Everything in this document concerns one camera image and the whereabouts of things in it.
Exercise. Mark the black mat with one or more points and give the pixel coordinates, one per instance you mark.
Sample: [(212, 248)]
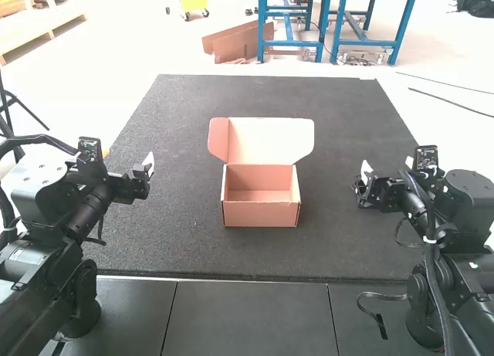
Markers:
[(185, 147)]

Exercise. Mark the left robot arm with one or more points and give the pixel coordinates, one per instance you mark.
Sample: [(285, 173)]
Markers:
[(42, 217)]

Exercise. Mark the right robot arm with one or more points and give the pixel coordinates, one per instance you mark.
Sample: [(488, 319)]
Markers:
[(463, 201)]

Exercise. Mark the black tripod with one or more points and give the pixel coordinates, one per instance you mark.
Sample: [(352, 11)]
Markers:
[(4, 112)]

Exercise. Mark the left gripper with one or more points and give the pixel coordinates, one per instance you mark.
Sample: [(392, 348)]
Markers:
[(129, 188)]

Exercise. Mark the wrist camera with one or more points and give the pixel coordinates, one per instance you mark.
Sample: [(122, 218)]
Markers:
[(426, 157), (90, 151)]

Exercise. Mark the blue metal frame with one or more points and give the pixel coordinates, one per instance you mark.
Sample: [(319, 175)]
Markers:
[(262, 31), (401, 28)]

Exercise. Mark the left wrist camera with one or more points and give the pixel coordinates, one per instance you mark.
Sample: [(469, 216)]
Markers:
[(90, 151)]

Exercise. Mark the cardboard box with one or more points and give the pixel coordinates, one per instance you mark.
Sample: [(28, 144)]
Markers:
[(260, 201)]

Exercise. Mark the wooden pallet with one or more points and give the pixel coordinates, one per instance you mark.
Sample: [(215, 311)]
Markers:
[(34, 31)]

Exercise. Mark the dark base panel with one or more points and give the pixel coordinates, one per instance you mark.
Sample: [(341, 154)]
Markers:
[(251, 319), (131, 317), (363, 333)]

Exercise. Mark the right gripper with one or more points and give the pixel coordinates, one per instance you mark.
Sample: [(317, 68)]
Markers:
[(388, 195)]

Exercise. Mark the folded brown cardboard sheet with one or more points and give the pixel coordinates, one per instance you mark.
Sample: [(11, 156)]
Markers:
[(235, 39)]

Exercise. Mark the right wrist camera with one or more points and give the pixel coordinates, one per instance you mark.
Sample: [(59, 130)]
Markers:
[(426, 157)]

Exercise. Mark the black bags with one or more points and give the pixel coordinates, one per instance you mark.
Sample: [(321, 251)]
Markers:
[(476, 1)]

